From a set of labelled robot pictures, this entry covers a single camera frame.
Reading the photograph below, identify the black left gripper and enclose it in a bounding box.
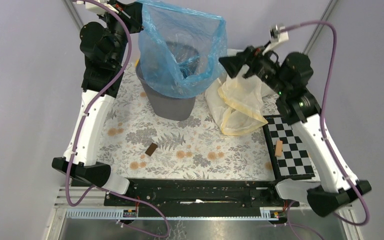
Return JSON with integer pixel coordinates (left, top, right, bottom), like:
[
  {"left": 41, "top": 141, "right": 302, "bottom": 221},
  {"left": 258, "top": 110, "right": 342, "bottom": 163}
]
[{"left": 96, "top": 0, "right": 144, "bottom": 67}]

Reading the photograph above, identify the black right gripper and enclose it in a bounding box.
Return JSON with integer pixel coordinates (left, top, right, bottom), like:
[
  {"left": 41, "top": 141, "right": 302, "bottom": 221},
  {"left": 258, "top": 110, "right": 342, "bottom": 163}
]
[{"left": 218, "top": 40, "right": 289, "bottom": 96}]

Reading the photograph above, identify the translucent white plastic bag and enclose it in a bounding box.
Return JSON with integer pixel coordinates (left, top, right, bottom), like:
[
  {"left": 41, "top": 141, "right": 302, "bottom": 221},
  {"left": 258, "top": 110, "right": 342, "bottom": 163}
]
[{"left": 204, "top": 65, "right": 275, "bottom": 136}]

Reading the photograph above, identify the blue plastic trash bag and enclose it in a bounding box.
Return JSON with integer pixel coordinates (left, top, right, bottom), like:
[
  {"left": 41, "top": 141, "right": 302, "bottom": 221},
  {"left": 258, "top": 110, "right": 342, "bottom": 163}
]
[{"left": 138, "top": 0, "right": 228, "bottom": 99}]

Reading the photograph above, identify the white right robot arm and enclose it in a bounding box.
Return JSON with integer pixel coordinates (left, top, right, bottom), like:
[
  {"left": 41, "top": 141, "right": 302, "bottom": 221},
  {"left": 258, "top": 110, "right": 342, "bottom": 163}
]
[{"left": 219, "top": 46, "right": 372, "bottom": 217}]

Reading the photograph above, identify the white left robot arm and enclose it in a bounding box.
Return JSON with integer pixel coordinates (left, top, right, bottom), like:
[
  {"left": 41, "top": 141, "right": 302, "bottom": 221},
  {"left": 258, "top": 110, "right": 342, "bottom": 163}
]
[{"left": 51, "top": 0, "right": 144, "bottom": 206}]

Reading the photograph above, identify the grey mesh trash bin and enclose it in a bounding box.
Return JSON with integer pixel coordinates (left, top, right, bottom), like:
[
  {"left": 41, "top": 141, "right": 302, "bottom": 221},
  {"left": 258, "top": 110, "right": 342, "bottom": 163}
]
[{"left": 135, "top": 41, "right": 198, "bottom": 121}]

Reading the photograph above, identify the small wooden block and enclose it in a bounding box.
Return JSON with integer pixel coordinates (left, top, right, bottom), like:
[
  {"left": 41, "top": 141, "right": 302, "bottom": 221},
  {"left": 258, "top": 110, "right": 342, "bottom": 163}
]
[{"left": 274, "top": 140, "right": 283, "bottom": 157}]

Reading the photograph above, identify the black white checkerboard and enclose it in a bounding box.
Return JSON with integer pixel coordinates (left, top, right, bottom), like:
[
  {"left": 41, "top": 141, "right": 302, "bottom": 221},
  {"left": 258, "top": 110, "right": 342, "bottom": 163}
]
[{"left": 262, "top": 114, "right": 316, "bottom": 180}]

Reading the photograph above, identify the brown rectangular block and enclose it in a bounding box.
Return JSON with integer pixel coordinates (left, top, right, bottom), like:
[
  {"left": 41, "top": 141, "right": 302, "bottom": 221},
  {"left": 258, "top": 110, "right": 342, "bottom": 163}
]
[{"left": 145, "top": 143, "right": 158, "bottom": 157}]

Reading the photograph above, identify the floral patterned table mat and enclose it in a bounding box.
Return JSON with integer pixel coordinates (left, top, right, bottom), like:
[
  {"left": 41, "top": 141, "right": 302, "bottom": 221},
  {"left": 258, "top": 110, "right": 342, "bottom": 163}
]
[{"left": 97, "top": 63, "right": 275, "bottom": 181}]

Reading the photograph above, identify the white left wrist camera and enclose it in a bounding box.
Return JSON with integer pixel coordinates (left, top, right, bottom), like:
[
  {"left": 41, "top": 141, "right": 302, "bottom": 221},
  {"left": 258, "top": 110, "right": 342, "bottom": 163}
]
[{"left": 73, "top": 0, "right": 119, "bottom": 15}]

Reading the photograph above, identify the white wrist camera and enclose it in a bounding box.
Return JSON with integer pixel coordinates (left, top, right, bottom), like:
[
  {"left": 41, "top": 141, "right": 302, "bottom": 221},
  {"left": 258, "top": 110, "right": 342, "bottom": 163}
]
[
  {"left": 268, "top": 23, "right": 289, "bottom": 51},
  {"left": 73, "top": 0, "right": 119, "bottom": 15}
]

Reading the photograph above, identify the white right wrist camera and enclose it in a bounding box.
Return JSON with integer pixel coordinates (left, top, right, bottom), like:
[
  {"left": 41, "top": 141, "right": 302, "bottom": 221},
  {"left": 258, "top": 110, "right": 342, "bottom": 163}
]
[{"left": 268, "top": 23, "right": 289, "bottom": 51}]

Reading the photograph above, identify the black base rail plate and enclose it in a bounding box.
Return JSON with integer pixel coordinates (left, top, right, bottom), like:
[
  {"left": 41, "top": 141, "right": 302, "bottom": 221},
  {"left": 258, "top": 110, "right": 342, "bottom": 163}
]
[{"left": 71, "top": 177, "right": 301, "bottom": 219}]

